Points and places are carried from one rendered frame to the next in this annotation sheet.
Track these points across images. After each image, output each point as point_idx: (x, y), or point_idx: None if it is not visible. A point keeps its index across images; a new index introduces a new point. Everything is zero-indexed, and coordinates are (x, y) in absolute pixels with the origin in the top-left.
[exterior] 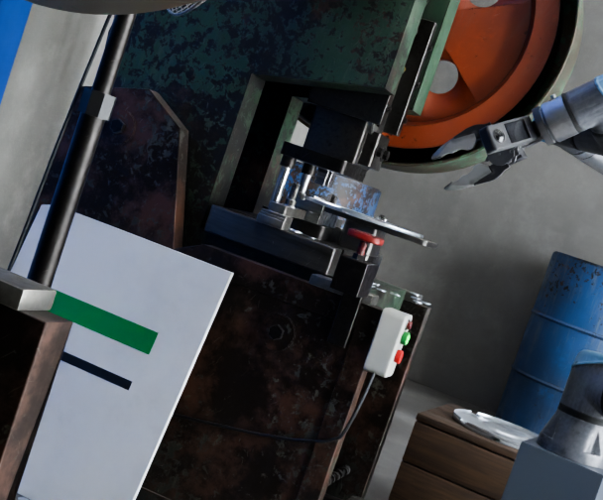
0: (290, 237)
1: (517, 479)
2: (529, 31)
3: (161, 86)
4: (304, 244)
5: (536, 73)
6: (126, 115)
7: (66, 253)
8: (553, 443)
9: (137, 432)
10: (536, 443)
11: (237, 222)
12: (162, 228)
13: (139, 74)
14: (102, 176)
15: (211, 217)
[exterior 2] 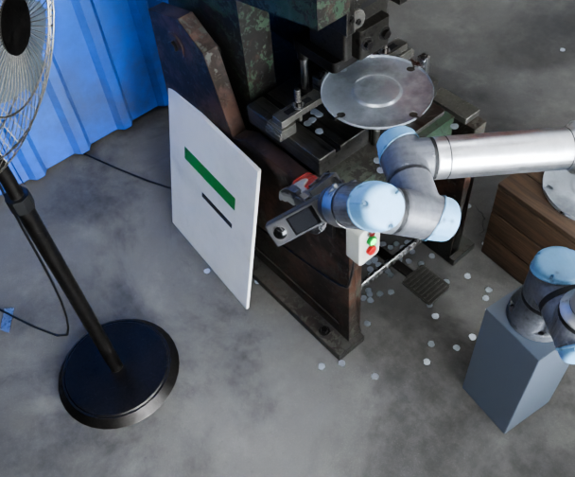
0: (292, 143)
1: (485, 329)
2: None
3: (195, 1)
4: (302, 150)
5: None
6: (174, 38)
7: (186, 127)
8: (511, 317)
9: (240, 255)
10: (504, 306)
11: (263, 122)
12: (222, 122)
13: None
14: (183, 77)
15: (250, 114)
